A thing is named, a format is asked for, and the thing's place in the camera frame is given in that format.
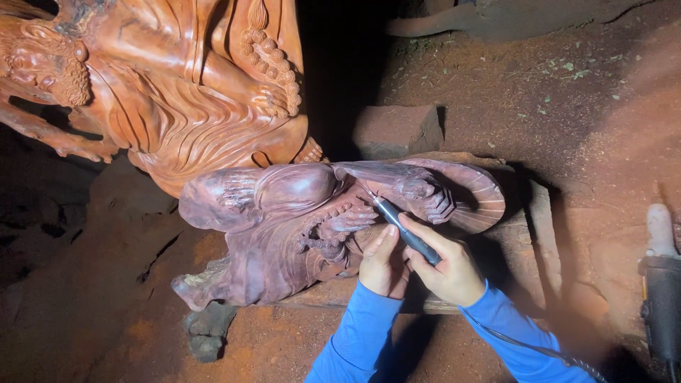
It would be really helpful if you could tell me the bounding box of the person's left hand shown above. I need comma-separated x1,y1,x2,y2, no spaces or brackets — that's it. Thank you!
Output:
359,224,414,300

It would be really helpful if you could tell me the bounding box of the person's right hand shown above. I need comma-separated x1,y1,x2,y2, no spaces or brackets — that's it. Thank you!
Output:
398,213,487,308

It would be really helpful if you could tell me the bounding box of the black rotary carving handpiece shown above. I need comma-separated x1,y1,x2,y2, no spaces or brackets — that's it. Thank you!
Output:
366,191,443,267

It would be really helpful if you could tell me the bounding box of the dusty wooden support plank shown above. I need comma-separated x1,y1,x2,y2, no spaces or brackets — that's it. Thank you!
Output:
277,151,566,316

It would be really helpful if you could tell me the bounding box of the dark reddish carved wooden statue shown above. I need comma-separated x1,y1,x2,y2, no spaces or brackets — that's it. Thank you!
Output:
171,158,506,312

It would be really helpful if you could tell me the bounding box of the dusty rectangular wood block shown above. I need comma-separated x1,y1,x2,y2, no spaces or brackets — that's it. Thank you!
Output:
352,104,444,161

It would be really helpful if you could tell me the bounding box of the dark rough wood chunk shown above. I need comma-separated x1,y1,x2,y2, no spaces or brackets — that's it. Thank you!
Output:
182,302,238,363

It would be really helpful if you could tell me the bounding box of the black power tool white tip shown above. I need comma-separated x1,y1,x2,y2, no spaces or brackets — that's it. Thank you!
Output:
638,203,681,383

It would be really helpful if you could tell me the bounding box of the grey dusty sheet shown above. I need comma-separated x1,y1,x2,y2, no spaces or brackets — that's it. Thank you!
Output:
385,0,656,42

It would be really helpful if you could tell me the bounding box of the large orange carved wooden statue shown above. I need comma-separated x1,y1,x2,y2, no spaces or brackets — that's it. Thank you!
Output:
0,0,326,199

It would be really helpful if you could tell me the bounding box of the black handpiece cable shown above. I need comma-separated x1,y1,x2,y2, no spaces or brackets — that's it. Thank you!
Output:
461,309,608,383

